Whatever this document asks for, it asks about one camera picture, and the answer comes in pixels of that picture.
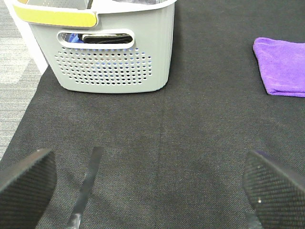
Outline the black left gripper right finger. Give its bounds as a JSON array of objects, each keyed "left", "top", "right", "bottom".
[{"left": 243, "top": 151, "right": 305, "bottom": 229}]

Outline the black table cloth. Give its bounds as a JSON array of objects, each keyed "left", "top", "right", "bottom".
[{"left": 0, "top": 0, "right": 305, "bottom": 229}]

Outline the blue towel in basket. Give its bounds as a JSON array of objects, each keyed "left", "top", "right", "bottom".
[{"left": 68, "top": 33, "right": 84, "bottom": 43}]

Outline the purple folded towel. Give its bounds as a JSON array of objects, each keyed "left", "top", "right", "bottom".
[{"left": 253, "top": 37, "right": 305, "bottom": 98}]

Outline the thin black metal rod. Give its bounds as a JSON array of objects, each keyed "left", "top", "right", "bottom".
[{"left": 66, "top": 147, "right": 103, "bottom": 229}]

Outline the black cloth in basket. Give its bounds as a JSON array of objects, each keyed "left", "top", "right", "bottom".
[{"left": 81, "top": 33, "right": 133, "bottom": 44}]

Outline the grey perforated laundry basket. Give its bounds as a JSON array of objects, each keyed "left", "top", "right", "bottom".
[{"left": 12, "top": 0, "right": 175, "bottom": 94}]

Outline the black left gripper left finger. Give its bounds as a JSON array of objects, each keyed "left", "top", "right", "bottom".
[{"left": 0, "top": 149, "right": 57, "bottom": 229}]

